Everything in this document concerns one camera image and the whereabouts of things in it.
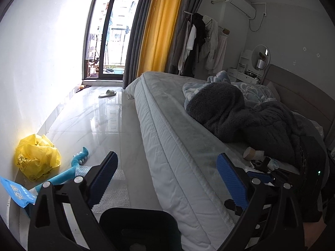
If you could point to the hanging clothes on rack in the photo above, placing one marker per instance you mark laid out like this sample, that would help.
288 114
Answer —
188 0

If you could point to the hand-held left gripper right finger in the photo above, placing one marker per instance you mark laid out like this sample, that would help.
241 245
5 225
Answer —
233 183

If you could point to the teal foam toy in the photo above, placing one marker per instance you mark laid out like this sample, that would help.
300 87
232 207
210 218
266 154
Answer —
65 175

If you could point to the yellow curtain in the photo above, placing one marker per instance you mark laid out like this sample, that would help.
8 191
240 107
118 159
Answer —
162 18

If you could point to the white air conditioner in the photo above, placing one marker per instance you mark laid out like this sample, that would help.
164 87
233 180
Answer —
240 6

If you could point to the round mirror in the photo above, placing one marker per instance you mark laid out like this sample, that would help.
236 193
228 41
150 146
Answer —
257 52

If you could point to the dark round container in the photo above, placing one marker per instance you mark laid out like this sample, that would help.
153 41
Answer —
146 227

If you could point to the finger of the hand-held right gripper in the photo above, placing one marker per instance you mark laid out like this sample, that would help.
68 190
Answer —
265 162
259 175

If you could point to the black hanging garment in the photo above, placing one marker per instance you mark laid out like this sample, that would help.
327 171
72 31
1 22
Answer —
199 31

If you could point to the white dressing table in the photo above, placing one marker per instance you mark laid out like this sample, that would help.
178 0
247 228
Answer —
235 73

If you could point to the bubble wrap sheet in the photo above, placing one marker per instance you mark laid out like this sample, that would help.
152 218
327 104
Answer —
117 188

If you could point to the white crumpled paper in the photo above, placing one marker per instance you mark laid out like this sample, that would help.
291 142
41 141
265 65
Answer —
274 164

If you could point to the yellow plastic bag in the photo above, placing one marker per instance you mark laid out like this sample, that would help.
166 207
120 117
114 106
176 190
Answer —
36 157

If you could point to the blue basin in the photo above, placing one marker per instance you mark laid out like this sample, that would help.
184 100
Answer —
117 70

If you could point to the dark grey fleece blanket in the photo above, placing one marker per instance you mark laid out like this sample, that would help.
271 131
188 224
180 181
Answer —
235 109

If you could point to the pale pink hanging pants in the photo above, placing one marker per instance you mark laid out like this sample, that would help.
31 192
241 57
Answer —
222 49

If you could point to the glass sliding door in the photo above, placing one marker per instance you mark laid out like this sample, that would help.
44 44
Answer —
115 31

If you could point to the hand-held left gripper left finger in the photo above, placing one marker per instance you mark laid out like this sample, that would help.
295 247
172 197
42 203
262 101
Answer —
103 177

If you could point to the beige long garment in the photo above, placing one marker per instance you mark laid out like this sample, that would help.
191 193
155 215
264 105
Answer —
183 49

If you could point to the white shelf organizer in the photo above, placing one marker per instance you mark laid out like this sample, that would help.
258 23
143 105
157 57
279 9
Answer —
244 60

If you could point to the brown cardboard roll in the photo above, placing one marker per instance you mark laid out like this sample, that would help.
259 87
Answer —
250 153

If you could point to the small yellow floor item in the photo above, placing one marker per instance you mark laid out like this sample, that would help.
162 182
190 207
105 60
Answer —
82 86

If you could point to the blue packet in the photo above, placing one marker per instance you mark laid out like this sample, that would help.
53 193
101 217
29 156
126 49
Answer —
15 193

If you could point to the bed with grey sheet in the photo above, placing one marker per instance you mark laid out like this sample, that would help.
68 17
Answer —
170 136

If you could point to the dark grey curtain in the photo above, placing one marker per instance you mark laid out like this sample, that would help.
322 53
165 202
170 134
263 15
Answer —
136 31

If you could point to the grey slipper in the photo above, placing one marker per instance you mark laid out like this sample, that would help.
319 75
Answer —
108 93

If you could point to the light blue plush blanket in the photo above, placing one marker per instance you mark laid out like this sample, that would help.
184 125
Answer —
199 89

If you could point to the brown padded headboard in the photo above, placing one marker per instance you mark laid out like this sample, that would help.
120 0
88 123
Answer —
301 91

